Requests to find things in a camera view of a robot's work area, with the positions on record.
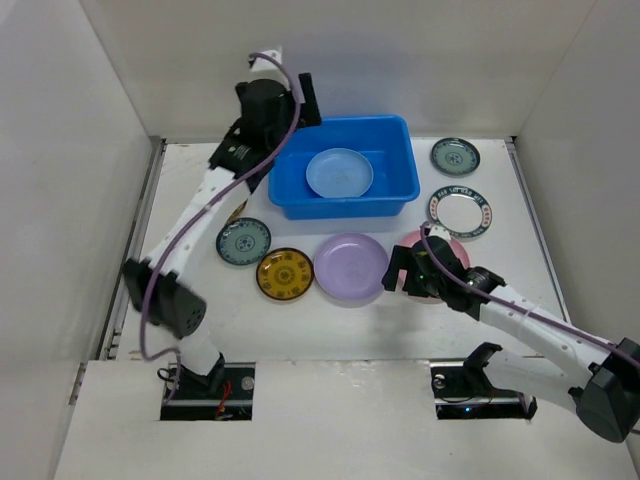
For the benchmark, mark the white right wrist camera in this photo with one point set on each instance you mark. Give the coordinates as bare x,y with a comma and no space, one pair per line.
439,231

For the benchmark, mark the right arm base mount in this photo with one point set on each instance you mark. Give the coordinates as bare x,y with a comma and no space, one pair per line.
458,398

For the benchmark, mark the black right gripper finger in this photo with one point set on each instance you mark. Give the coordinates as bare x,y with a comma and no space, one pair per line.
414,285
401,259

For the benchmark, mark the yellow patterned small plate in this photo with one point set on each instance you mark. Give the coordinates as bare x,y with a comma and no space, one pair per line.
285,274

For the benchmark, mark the blue floral small plate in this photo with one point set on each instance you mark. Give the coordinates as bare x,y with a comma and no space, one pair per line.
244,241

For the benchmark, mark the purple plastic plate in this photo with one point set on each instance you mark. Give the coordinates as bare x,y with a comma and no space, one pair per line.
350,267

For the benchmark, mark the green rimmed white plate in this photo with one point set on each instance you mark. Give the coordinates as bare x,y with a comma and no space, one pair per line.
463,211

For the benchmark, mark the pink plastic plate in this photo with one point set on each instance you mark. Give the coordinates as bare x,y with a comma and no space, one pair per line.
458,249

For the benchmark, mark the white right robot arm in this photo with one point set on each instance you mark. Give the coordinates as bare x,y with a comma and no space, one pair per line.
595,379

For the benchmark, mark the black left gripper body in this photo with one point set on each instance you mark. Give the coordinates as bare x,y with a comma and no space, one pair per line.
282,129

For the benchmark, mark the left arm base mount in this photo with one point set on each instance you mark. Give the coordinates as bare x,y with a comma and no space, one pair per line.
228,398

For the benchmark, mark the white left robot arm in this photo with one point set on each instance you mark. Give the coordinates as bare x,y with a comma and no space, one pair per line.
160,284

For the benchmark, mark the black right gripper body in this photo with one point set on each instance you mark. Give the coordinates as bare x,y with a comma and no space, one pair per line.
411,270

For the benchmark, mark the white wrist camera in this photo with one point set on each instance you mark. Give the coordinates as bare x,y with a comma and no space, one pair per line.
439,231
267,60

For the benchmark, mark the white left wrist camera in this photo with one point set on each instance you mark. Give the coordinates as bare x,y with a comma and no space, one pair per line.
267,60

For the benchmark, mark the light blue plastic plate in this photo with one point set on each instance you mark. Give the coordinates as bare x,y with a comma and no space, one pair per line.
339,173

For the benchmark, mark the blue plastic bin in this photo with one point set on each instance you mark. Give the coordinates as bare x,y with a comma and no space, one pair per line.
385,142

